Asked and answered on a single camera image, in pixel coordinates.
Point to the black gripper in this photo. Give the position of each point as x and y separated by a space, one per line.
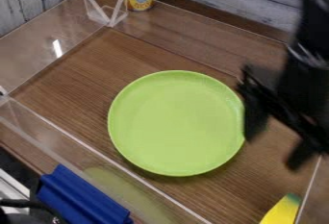
294 102

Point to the yellow green-tipped banana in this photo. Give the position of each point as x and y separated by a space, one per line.
284 211

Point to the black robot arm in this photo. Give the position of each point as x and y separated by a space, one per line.
312 34

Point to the green round plate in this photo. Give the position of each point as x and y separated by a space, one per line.
176 123

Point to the blue plastic clamp block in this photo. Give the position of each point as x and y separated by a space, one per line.
78 200

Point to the clear acrylic tray wall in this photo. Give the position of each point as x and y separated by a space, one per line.
46 146

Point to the clear acrylic corner bracket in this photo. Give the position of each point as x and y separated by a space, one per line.
106 15

